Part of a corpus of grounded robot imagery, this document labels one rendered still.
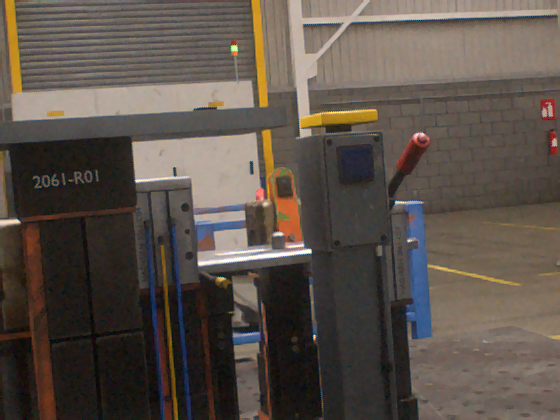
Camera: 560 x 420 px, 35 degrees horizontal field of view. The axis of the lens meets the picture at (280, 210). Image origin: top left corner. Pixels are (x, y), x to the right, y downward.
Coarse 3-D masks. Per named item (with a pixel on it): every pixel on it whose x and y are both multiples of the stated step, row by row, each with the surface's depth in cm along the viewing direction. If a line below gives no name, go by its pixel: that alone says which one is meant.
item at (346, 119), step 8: (328, 112) 83; (336, 112) 83; (344, 112) 83; (352, 112) 84; (360, 112) 84; (368, 112) 84; (376, 112) 84; (304, 120) 87; (312, 120) 85; (320, 120) 83; (328, 120) 83; (336, 120) 83; (344, 120) 83; (352, 120) 84; (360, 120) 84; (368, 120) 84; (376, 120) 84; (304, 128) 87; (328, 128) 86; (336, 128) 85; (344, 128) 85
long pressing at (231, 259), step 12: (408, 240) 116; (204, 252) 123; (216, 252) 122; (228, 252) 120; (240, 252) 120; (252, 252) 120; (264, 252) 116; (276, 252) 115; (288, 252) 111; (300, 252) 111; (204, 264) 107; (216, 264) 108; (228, 264) 108; (240, 264) 109; (252, 264) 109; (264, 264) 110; (276, 264) 110; (288, 264) 111
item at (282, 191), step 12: (276, 180) 134; (288, 180) 134; (276, 192) 134; (288, 192) 133; (276, 204) 133; (288, 204) 134; (276, 216) 133; (288, 216) 133; (276, 228) 134; (288, 228) 133; (300, 228) 134; (288, 240) 133; (300, 240) 133
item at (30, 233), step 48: (48, 144) 74; (96, 144) 75; (48, 192) 74; (96, 192) 75; (48, 240) 74; (96, 240) 75; (48, 288) 74; (96, 288) 76; (48, 336) 74; (96, 336) 76; (48, 384) 74; (96, 384) 78; (144, 384) 77
